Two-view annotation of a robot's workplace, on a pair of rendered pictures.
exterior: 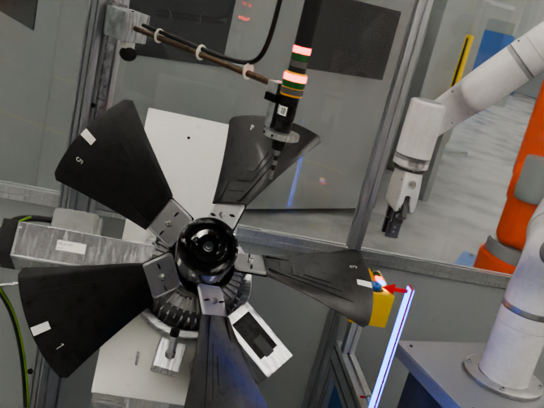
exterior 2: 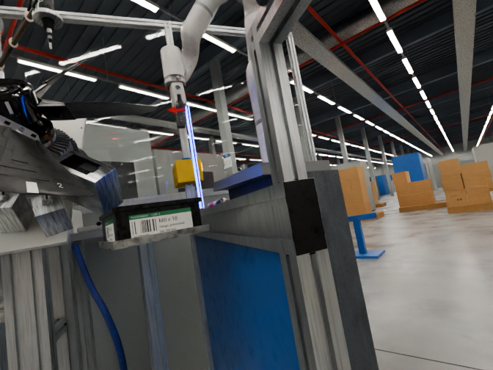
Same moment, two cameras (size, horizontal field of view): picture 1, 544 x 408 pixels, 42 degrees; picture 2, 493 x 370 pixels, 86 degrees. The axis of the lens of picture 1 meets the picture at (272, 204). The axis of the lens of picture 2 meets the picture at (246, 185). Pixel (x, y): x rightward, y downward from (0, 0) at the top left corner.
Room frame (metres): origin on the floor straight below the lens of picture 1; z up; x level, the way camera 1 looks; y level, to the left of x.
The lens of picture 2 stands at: (0.59, -0.33, 0.84)
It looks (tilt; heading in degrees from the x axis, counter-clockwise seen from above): 6 degrees up; 350
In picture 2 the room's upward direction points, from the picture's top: 10 degrees counter-clockwise
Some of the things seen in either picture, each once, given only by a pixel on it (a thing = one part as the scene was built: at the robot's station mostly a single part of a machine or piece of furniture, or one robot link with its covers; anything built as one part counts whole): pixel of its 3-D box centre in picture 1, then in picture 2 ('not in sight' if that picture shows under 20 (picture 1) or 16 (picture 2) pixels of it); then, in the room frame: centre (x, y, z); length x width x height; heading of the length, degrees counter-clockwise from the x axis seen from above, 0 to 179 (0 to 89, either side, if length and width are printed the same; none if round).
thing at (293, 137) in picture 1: (282, 111); (45, 6); (1.35, 0.02, 1.50); 0.09 x 0.07 x 0.10; 45
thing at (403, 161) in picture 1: (411, 161); (174, 82); (1.65, -0.29, 1.40); 0.09 x 0.08 x 0.03; 10
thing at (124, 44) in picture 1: (128, 51); not in sight; (1.76, 0.43, 1.48); 0.05 x 0.04 x 0.05; 45
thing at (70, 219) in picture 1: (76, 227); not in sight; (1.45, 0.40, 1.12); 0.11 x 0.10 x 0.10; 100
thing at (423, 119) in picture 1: (421, 127); (172, 64); (1.66, -0.30, 1.49); 0.09 x 0.08 x 0.13; 165
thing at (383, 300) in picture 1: (363, 297); (187, 175); (1.70, -0.29, 1.02); 0.16 x 0.10 x 0.11; 10
